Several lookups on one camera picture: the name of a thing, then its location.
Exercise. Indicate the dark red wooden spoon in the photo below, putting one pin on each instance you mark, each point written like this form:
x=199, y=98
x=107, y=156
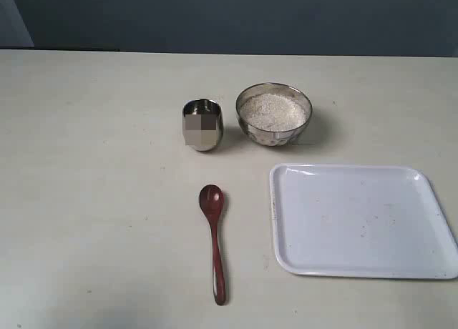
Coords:
x=211, y=202

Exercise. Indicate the steel bowl with rice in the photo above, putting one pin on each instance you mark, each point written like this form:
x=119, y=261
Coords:
x=273, y=114

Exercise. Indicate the white plastic tray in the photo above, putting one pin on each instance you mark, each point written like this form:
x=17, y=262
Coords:
x=359, y=221

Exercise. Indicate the steel cup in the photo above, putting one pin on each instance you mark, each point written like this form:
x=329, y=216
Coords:
x=202, y=124

